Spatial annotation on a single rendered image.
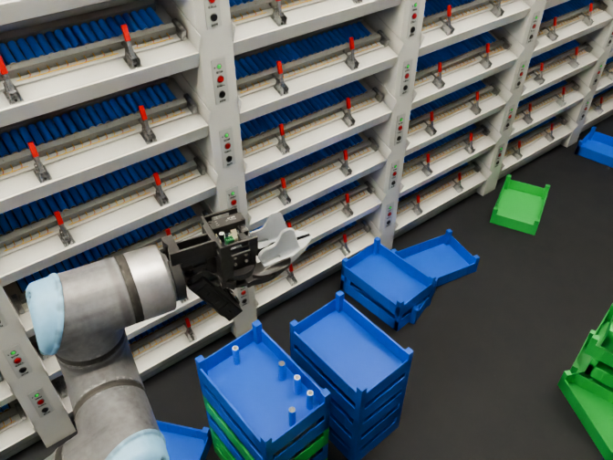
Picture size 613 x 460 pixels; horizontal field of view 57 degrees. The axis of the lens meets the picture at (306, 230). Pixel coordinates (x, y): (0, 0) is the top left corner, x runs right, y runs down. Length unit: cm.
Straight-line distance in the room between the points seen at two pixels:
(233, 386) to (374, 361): 42
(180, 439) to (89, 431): 122
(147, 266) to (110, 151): 79
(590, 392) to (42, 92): 188
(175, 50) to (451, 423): 140
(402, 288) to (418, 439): 58
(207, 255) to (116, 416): 22
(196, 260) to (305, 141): 112
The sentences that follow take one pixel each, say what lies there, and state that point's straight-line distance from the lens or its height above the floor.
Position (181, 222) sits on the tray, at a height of 55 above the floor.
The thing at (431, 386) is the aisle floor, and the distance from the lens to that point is 206.
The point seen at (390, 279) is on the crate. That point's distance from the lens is 224.
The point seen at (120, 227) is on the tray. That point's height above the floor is 70.
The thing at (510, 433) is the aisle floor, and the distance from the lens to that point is 203.
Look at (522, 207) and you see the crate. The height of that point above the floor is 0.
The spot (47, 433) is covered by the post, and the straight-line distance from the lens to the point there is 202.
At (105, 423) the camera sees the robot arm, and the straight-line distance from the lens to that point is 74.
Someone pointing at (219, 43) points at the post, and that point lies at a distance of 148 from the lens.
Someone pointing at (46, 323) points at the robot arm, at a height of 118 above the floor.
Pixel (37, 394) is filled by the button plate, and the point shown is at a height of 26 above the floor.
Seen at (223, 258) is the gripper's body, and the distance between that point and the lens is 73.
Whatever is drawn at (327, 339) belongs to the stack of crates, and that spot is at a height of 32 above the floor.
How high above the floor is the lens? 168
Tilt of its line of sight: 41 degrees down
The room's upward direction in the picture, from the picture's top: straight up
